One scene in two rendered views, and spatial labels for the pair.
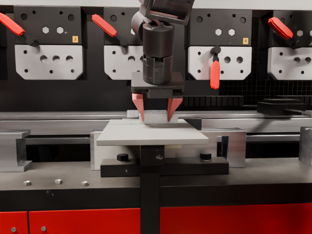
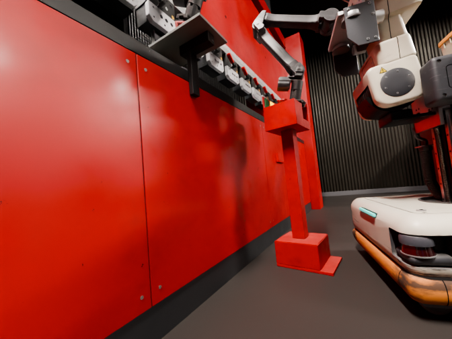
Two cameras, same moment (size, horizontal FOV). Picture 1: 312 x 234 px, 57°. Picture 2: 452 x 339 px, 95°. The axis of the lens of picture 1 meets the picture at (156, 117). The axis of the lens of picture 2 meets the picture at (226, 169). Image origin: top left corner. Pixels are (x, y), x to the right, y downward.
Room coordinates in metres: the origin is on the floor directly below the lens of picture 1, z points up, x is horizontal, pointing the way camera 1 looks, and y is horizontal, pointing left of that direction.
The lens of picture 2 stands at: (0.03, 0.60, 0.42)
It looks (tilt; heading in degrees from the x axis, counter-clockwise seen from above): 4 degrees up; 306
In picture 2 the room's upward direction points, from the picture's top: 5 degrees counter-clockwise
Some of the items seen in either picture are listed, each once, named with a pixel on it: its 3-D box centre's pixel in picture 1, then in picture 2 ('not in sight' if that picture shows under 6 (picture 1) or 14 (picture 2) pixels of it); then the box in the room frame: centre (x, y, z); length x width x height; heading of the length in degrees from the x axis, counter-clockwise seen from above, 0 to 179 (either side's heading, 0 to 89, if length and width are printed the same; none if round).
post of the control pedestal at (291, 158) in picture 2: not in sight; (294, 183); (0.37, -0.45, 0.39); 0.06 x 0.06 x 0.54; 88
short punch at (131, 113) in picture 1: (146, 99); (162, 46); (0.73, 0.02, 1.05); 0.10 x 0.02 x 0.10; 94
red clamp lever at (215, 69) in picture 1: (214, 68); not in sight; (0.68, -0.14, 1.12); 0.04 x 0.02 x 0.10; 4
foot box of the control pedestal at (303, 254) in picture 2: not in sight; (308, 250); (0.34, -0.45, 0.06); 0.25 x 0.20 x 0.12; 178
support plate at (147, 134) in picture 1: (149, 129); (188, 44); (0.58, 0.01, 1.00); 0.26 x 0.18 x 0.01; 4
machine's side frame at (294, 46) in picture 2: not in sight; (280, 127); (1.06, -2.23, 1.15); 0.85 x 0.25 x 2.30; 4
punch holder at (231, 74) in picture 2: not in sight; (227, 71); (0.77, -0.55, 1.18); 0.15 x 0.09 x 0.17; 94
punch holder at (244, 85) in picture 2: not in sight; (241, 82); (0.78, -0.75, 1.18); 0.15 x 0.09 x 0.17; 94
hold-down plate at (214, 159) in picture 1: (164, 166); not in sight; (0.68, -0.02, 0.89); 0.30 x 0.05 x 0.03; 94
